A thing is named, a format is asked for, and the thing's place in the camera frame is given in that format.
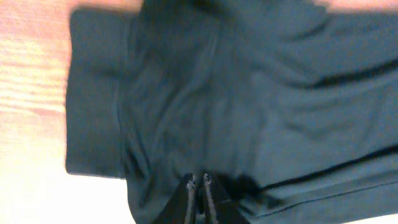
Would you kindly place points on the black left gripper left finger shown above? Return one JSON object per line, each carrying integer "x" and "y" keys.
{"x": 181, "y": 208}

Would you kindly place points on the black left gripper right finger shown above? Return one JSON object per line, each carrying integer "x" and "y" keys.
{"x": 218, "y": 206}

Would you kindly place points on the black t-shirt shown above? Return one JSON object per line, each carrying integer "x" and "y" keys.
{"x": 291, "y": 107}

